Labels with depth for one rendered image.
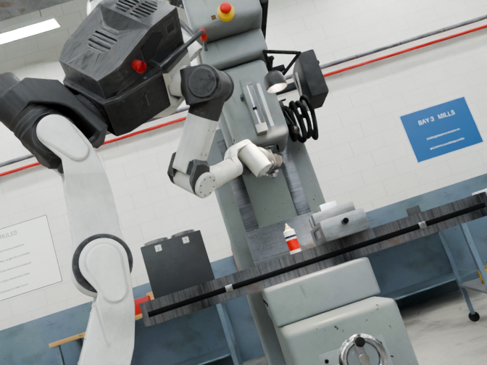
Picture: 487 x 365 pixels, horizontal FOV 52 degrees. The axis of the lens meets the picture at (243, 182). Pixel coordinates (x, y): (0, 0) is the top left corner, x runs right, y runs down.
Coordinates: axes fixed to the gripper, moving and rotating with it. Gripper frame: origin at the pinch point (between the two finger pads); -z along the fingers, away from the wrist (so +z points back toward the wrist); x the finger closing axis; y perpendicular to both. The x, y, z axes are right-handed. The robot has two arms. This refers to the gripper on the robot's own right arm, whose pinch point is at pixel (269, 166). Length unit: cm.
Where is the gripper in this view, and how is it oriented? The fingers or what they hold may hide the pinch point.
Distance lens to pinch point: 184.7
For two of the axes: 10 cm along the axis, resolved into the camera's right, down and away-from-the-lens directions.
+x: -9.0, 3.5, 2.6
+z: -3.1, -1.0, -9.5
